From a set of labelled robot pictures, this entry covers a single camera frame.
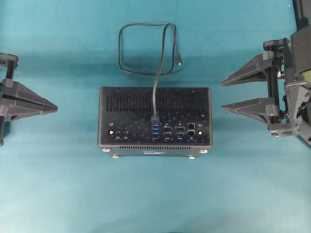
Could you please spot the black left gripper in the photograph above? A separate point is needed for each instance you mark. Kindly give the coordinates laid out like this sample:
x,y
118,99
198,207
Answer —
x,y
18,91

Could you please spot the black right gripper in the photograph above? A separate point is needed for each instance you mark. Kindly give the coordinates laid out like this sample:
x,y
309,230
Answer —
x,y
295,119

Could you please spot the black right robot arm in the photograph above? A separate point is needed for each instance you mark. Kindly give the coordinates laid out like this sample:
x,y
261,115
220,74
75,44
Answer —
x,y
300,43

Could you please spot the black mini PC box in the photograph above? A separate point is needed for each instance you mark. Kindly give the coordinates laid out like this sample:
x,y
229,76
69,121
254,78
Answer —
x,y
140,121

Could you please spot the black metal table frame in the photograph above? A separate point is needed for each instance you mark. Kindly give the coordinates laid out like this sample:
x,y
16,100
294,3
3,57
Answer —
x,y
302,12

